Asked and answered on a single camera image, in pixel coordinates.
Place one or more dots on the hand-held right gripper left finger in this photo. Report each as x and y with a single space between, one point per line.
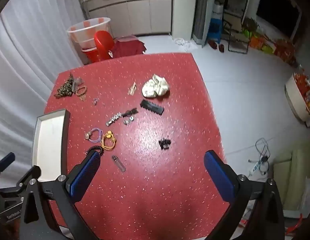
85 175

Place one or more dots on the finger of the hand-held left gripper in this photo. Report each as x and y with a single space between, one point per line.
6 160
28 176

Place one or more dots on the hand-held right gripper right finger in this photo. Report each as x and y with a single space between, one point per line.
219 177

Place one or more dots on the white shallow tray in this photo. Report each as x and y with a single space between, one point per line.
50 145

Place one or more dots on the small black claw clip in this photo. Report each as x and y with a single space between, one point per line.
165 143

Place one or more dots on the black comb hair clip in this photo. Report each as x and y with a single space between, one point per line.
152 107

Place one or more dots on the cream white scrunchie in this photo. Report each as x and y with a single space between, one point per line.
156 86

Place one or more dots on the white power strip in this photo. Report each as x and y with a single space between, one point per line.
254 168

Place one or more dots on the silver rhinestone hair clip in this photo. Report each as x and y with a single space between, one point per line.
113 119

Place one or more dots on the light green sofa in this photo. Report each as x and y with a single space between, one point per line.
294 177

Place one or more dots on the dark brown hair clip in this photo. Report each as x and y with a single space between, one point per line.
130 111

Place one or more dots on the leopard print scrunchie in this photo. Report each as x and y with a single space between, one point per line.
64 88

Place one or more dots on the clear plastic hair claw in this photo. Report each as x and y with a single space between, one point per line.
78 82

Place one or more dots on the beige wooden hair clip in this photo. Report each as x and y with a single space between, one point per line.
132 88

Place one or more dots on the white toy storage box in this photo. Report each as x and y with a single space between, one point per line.
301 97

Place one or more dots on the red bucket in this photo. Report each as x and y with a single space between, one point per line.
91 55

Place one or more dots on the white curtain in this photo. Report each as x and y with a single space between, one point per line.
32 42

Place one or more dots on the red slippers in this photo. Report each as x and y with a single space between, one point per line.
216 46

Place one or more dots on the red plastic chair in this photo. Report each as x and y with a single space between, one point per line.
103 45

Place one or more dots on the white cloth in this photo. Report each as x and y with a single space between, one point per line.
183 43

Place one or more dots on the pile of colourful toys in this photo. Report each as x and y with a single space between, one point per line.
264 42

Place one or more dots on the blue plastic stool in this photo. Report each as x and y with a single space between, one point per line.
215 28

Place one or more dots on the grey curtain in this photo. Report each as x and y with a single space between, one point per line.
202 10

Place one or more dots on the black frame standing mirror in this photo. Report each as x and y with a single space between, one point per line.
238 17

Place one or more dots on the beige wall cabinet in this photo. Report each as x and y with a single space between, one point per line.
135 12

